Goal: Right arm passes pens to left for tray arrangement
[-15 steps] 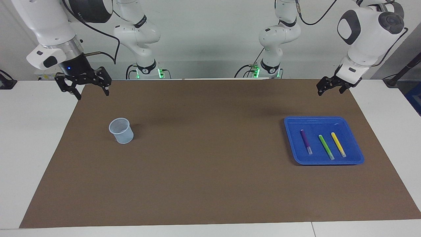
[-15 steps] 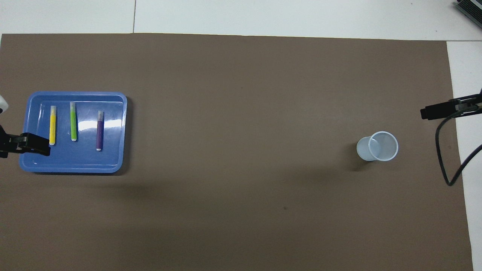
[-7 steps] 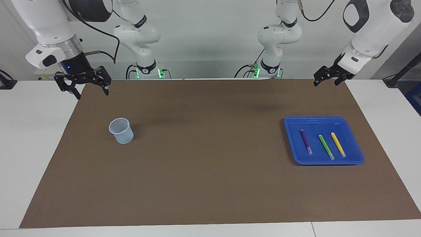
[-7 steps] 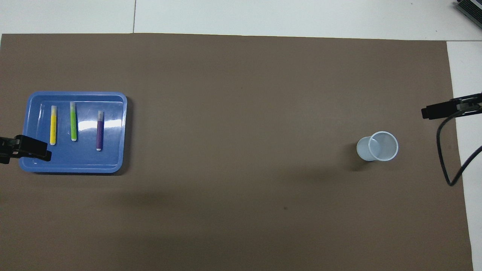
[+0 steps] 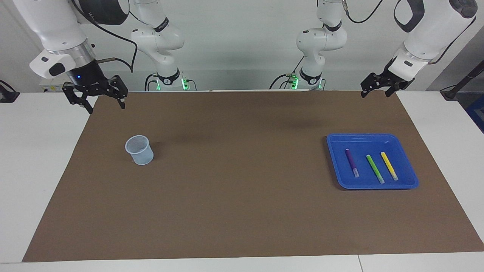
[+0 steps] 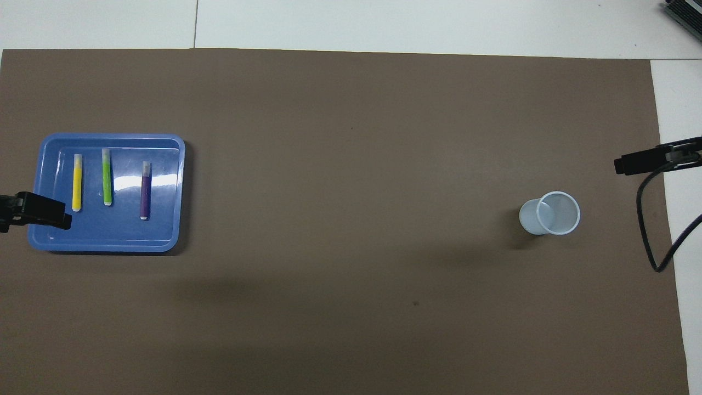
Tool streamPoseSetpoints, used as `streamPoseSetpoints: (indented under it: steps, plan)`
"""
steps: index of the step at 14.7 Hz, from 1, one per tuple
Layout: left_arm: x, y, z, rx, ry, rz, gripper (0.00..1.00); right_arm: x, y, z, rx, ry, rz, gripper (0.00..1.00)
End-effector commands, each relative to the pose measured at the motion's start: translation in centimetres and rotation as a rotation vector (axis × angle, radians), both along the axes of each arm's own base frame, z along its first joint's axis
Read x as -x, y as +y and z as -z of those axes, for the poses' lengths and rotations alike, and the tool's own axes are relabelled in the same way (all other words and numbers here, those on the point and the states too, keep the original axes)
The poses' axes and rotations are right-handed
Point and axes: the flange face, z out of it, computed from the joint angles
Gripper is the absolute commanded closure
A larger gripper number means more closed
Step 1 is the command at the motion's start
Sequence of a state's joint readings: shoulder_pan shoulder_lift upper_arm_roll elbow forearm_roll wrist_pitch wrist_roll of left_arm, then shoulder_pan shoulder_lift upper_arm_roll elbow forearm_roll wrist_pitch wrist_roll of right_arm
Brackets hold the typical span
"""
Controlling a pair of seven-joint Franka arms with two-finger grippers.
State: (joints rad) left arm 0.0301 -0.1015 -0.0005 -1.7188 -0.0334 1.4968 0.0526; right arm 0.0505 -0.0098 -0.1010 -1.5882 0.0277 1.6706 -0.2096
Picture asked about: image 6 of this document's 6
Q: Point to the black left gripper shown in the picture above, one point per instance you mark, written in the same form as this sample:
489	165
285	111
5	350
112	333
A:
10	213

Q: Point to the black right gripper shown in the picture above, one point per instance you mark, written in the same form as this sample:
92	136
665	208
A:
685	152

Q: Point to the yellow marker pen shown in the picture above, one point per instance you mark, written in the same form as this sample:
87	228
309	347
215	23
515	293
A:
77	184

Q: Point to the green marker pen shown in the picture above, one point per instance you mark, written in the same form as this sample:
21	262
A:
107	178

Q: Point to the purple marker pen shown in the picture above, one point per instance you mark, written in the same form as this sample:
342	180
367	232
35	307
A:
145	192

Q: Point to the blue plastic tray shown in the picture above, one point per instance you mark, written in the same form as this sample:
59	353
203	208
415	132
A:
164	230

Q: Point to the clear plastic cup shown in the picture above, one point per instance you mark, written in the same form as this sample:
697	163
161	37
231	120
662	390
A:
529	216

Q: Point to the grey ribbed device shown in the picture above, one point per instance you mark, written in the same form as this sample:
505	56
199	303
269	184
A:
685	13

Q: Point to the brown table mat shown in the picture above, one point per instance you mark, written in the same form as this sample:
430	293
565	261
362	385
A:
351	164

